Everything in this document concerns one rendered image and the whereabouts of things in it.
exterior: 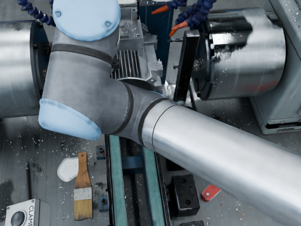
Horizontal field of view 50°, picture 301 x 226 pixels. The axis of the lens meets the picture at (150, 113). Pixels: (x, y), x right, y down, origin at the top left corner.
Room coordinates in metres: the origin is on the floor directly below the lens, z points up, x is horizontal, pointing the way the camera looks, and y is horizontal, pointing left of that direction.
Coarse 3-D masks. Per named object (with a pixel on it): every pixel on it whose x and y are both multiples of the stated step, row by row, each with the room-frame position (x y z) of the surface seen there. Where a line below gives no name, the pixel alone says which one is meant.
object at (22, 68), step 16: (0, 32) 0.56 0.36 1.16; (16, 32) 0.56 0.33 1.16; (32, 32) 0.57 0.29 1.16; (0, 48) 0.51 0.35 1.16; (16, 48) 0.52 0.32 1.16; (32, 48) 0.52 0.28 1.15; (48, 48) 0.61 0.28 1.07; (0, 64) 0.48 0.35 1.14; (16, 64) 0.48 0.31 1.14; (32, 64) 0.49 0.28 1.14; (0, 80) 0.45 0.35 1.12; (16, 80) 0.46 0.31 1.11; (32, 80) 0.46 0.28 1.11; (0, 96) 0.43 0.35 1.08; (16, 96) 0.44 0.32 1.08; (32, 96) 0.44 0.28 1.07; (0, 112) 0.42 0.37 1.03; (16, 112) 0.43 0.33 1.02; (32, 112) 0.44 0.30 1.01
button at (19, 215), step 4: (16, 212) 0.17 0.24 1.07; (20, 212) 0.17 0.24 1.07; (12, 216) 0.16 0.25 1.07; (16, 216) 0.16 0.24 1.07; (20, 216) 0.16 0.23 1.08; (24, 216) 0.16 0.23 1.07; (12, 220) 0.16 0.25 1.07; (16, 220) 0.16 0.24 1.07; (20, 220) 0.16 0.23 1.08; (12, 224) 0.15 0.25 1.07; (16, 224) 0.15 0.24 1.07; (20, 224) 0.15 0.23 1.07
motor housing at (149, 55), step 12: (144, 48) 0.63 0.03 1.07; (120, 60) 0.55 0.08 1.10; (132, 60) 0.55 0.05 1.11; (144, 60) 0.58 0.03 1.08; (156, 60) 0.60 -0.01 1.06; (120, 72) 0.52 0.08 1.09; (132, 72) 0.52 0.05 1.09; (144, 72) 0.54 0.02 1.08; (132, 84) 0.60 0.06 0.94; (144, 84) 0.59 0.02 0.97; (156, 84) 0.52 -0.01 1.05
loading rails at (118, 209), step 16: (112, 144) 0.41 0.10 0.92; (112, 160) 0.37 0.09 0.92; (128, 160) 0.40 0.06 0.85; (144, 160) 0.37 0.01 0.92; (112, 176) 0.32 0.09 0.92; (144, 176) 0.36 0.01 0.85; (160, 176) 0.33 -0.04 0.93; (112, 192) 0.28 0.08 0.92; (160, 192) 0.29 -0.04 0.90; (112, 208) 0.24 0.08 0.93; (160, 208) 0.25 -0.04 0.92; (112, 224) 0.20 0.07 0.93; (160, 224) 0.21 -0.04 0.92
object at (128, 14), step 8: (120, 8) 0.70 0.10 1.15; (128, 8) 0.70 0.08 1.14; (136, 8) 0.70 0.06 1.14; (128, 16) 0.70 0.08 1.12; (136, 16) 0.69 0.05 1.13; (120, 24) 0.65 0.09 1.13; (128, 24) 0.67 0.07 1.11; (120, 32) 0.62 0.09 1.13; (128, 32) 0.63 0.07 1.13; (136, 32) 0.64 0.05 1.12; (120, 40) 0.58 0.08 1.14; (128, 40) 0.58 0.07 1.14; (136, 40) 0.59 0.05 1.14; (120, 48) 0.58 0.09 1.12; (128, 48) 0.58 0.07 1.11; (136, 48) 0.59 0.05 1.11
